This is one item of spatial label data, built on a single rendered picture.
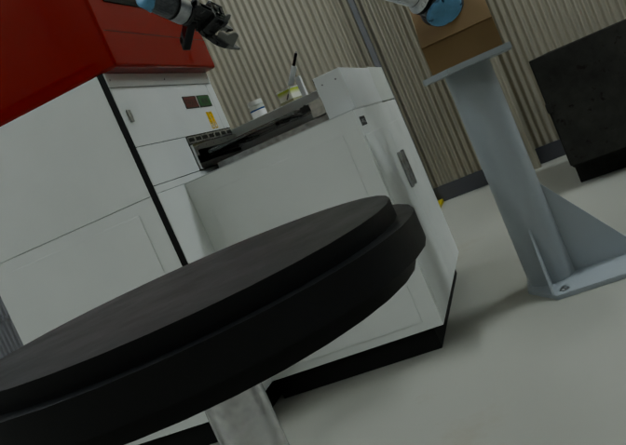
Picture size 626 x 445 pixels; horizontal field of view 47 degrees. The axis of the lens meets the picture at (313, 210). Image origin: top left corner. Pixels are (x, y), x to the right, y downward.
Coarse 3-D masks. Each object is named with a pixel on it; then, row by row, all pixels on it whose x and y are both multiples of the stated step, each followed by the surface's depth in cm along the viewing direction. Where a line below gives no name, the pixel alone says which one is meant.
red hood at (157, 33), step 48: (0, 0) 223; (48, 0) 219; (96, 0) 222; (0, 48) 226; (48, 48) 222; (96, 48) 218; (144, 48) 240; (192, 48) 279; (0, 96) 229; (48, 96) 225
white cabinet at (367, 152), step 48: (288, 144) 230; (336, 144) 226; (384, 144) 248; (192, 192) 241; (240, 192) 236; (288, 192) 232; (336, 192) 228; (384, 192) 225; (432, 192) 312; (240, 240) 240; (432, 240) 266; (432, 288) 232; (384, 336) 234; (432, 336) 233; (288, 384) 249
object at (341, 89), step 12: (336, 72) 228; (348, 72) 240; (360, 72) 259; (324, 84) 229; (336, 84) 228; (348, 84) 232; (360, 84) 250; (372, 84) 274; (324, 96) 230; (336, 96) 229; (348, 96) 228; (360, 96) 242; (372, 96) 264; (336, 108) 230; (348, 108) 229
